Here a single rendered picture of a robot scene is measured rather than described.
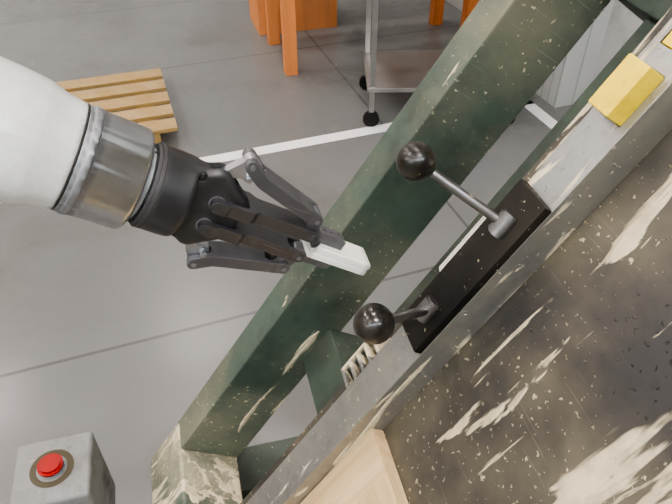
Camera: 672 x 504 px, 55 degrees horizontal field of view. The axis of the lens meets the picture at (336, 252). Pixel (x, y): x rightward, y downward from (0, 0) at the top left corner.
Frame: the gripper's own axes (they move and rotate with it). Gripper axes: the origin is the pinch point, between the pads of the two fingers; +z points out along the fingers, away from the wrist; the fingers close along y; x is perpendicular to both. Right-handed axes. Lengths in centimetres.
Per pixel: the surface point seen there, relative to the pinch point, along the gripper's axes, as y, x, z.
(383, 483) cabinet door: 17.2, 13.5, 13.8
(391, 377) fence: 9.0, 6.0, 11.7
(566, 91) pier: -1, -262, 246
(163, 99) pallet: 127, -306, 50
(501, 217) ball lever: -12.4, 4.5, 9.6
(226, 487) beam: 57, -11, 19
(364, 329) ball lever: 0.1, 10.6, 0.1
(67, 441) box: 65, -22, -5
